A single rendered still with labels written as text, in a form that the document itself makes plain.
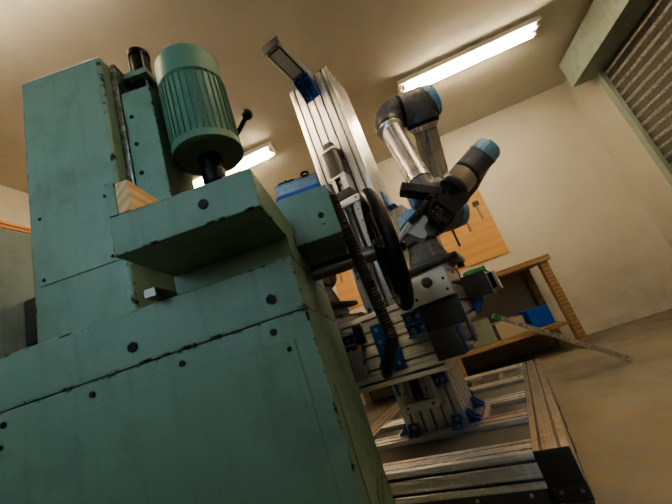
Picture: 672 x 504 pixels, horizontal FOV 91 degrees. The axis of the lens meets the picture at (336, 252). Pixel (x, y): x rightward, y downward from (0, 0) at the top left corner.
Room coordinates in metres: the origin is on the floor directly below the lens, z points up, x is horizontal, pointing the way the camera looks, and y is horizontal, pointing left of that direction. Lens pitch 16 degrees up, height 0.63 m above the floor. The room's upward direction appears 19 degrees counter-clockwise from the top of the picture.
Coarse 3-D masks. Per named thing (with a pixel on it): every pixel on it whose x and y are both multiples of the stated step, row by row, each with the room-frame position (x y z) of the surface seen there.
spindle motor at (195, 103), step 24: (168, 48) 0.65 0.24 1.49; (192, 48) 0.66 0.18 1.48; (168, 72) 0.65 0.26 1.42; (192, 72) 0.66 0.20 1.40; (216, 72) 0.71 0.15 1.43; (168, 96) 0.67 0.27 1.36; (192, 96) 0.66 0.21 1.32; (216, 96) 0.69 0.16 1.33; (168, 120) 0.67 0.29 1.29; (192, 120) 0.65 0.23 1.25; (216, 120) 0.67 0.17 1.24; (192, 144) 0.67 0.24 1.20; (216, 144) 0.69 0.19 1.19; (240, 144) 0.73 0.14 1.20; (192, 168) 0.75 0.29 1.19
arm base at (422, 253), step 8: (432, 240) 1.20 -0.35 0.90; (408, 248) 1.24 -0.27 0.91; (416, 248) 1.20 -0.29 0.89; (424, 248) 1.18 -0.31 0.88; (432, 248) 1.18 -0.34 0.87; (440, 248) 1.19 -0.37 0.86; (416, 256) 1.20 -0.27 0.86; (424, 256) 1.18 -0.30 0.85; (432, 256) 1.17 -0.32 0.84; (440, 256) 1.18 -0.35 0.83; (416, 264) 1.20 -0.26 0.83
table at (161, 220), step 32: (192, 192) 0.40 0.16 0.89; (224, 192) 0.40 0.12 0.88; (256, 192) 0.40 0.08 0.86; (128, 224) 0.40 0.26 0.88; (160, 224) 0.40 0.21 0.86; (192, 224) 0.40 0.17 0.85; (224, 224) 0.41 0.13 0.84; (256, 224) 0.45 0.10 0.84; (288, 224) 0.60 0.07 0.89; (320, 224) 0.61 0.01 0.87; (128, 256) 0.41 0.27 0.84; (160, 256) 0.45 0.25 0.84; (192, 256) 0.48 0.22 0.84; (224, 256) 0.53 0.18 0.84; (320, 256) 0.72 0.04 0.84
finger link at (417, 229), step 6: (420, 216) 0.80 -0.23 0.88; (426, 216) 0.81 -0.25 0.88; (408, 222) 0.80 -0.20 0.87; (420, 222) 0.81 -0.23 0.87; (426, 222) 0.81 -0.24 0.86; (408, 228) 0.81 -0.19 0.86; (414, 228) 0.81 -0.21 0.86; (420, 228) 0.81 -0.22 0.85; (402, 234) 0.82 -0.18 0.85; (414, 234) 0.81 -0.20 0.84; (420, 234) 0.81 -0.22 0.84; (426, 234) 0.81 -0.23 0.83
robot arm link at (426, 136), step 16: (400, 96) 0.99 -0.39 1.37; (416, 96) 0.98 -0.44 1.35; (432, 96) 0.98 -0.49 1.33; (416, 112) 1.01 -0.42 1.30; (432, 112) 1.01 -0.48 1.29; (416, 128) 1.04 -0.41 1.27; (432, 128) 1.05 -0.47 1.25; (416, 144) 1.10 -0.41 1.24; (432, 144) 1.07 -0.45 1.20; (432, 160) 1.10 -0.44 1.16; (464, 208) 1.18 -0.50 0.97; (464, 224) 1.23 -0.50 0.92
